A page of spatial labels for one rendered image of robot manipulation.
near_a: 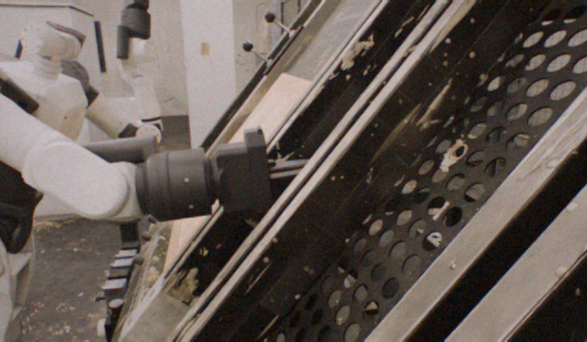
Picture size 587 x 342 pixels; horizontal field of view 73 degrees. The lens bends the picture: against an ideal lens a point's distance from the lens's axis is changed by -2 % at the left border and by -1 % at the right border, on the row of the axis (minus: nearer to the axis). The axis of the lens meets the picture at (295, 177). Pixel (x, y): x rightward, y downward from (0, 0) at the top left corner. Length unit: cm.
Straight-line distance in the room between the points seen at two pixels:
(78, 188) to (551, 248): 45
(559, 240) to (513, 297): 3
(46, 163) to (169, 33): 900
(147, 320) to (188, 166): 33
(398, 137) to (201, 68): 472
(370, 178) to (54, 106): 79
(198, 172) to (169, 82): 902
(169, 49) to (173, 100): 108
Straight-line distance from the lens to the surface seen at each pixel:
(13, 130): 57
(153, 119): 139
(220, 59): 509
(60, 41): 112
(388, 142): 41
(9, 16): 380
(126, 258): 141
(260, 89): 135
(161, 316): 73
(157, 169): 50
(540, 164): 23
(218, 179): 50
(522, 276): 20
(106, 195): 49
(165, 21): 949
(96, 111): 135
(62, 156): 52
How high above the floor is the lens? 139
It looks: 18 degrees down
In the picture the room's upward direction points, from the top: straight up
